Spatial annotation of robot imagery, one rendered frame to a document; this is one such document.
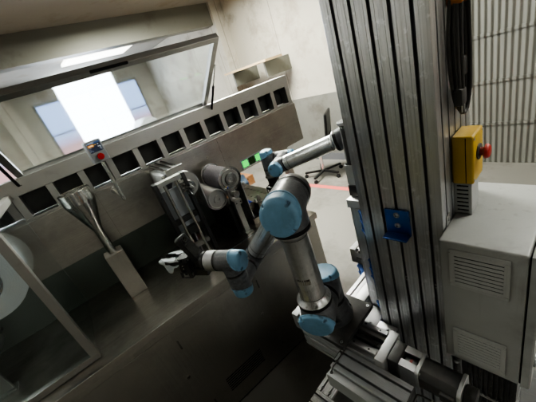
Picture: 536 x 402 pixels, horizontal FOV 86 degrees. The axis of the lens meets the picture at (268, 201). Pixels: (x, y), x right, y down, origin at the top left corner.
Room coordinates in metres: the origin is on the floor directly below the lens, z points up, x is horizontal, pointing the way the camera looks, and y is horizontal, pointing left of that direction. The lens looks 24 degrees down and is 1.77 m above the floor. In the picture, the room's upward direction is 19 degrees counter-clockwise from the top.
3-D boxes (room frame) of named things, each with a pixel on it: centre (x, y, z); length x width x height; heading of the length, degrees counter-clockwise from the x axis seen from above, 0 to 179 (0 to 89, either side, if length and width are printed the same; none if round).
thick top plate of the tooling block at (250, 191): (1.86, 0.09, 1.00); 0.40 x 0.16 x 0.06; 29
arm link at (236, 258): (0.86, 0.19, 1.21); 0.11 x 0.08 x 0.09; 62
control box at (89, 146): (1.39, 0.66, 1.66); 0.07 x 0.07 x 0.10; 36
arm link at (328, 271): (0.85, -0.10, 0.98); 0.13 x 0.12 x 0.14; 152
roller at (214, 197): (1.68, 0.33, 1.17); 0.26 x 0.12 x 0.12; 29
